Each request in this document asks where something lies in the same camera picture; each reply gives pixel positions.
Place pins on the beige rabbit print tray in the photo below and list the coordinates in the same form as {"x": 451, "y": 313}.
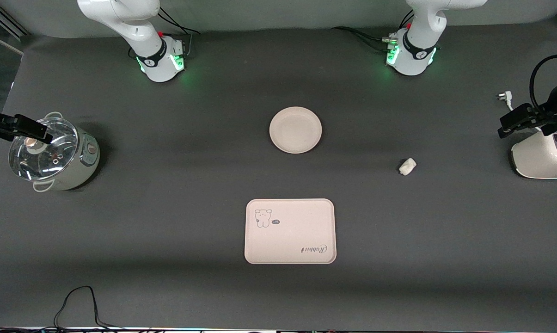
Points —
{"x": 290, "y": 240}

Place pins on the cream toaster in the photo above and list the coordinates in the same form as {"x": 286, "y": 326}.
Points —
{"x": 537, "y": 162}

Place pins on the glass pot lid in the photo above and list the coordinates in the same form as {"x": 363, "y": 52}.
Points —
{"x": 47, "y": 162}

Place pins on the aluminium frame rail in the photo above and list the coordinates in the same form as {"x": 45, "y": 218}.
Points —
{"x": 8, "y": 23}

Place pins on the white steamed bun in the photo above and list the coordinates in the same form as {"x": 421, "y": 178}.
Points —
{"x": 407, "y": 166}

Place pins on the pale green electric cooking pot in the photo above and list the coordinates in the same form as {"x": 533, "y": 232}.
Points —
{"x": 86, "y": 162}

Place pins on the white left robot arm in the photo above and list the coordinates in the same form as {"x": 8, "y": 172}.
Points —
{"x": 417, "y": 60}

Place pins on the round beige plate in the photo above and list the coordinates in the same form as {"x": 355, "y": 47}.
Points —
{"x": 295, "y": 130}

